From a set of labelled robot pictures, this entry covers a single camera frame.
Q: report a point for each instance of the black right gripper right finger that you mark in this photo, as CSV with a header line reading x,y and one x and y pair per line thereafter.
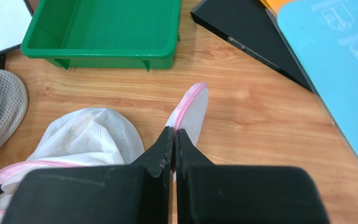
x,y
242,194

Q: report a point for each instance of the teal plastic board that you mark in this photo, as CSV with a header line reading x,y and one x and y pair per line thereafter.
x,y
323,34

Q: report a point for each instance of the black notebook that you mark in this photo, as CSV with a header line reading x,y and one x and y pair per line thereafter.
x,y
246,25

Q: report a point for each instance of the whiteboard with red writing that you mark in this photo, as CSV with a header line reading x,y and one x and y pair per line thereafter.
x,y
15,17

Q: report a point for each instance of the white mesh laundry bag pink zipper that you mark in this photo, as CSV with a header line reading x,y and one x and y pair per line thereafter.
x,y
94,137

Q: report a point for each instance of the green plastic tray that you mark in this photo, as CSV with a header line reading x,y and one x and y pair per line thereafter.
x,y
131,34

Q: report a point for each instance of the orange notebook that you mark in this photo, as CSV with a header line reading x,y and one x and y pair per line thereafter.
x,y
274,5

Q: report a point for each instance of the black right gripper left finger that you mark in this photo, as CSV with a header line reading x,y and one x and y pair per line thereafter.
x,y
138,193

